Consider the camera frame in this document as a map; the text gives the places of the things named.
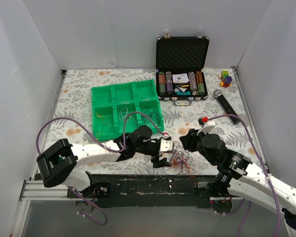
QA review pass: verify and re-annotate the green compartment tray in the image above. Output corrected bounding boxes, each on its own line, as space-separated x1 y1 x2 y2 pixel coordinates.
91 79 164 141

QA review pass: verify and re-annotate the colourful toy block train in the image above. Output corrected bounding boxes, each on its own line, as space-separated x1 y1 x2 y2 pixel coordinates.
219 71 232 88

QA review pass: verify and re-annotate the black handheld microphone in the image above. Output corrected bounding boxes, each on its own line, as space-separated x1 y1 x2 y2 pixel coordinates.
213 89 240 124

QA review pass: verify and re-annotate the white wire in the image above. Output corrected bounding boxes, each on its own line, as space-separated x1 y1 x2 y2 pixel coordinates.
119 106 136 123

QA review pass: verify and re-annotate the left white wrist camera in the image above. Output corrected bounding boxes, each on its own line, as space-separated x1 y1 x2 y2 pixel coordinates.
159 132 174 153

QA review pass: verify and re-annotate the coloured wire bundle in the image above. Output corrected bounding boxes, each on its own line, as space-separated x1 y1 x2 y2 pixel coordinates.
162 148 197 178

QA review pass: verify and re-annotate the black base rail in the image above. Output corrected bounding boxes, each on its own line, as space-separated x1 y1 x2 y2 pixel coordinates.
66 169 250 209

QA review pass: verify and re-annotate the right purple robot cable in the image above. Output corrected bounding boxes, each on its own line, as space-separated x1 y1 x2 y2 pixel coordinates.
208 114 282 237

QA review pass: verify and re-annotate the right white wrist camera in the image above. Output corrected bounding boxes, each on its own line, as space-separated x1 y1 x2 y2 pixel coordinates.
197 117 215 135

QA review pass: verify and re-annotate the black poker chip case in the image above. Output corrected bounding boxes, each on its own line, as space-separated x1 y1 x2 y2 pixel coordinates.
155 33 210 106

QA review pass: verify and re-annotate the floral table mat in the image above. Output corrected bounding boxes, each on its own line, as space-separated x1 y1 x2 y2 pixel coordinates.
40 68 262 175

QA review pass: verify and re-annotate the yellow wire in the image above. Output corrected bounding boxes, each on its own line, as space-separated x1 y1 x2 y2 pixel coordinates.
95 111 109 141

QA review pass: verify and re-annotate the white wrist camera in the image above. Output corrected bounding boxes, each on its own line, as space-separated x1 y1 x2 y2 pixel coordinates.
159 132 174 153
197 117 215 135

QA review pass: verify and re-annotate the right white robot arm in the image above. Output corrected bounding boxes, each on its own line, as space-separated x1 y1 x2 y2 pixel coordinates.
180 129 296 230

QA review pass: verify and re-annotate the black wire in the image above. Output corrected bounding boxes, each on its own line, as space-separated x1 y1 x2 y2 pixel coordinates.
141 106 163 130

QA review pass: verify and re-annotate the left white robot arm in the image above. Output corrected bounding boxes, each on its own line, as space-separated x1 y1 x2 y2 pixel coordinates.
37 125 174 198

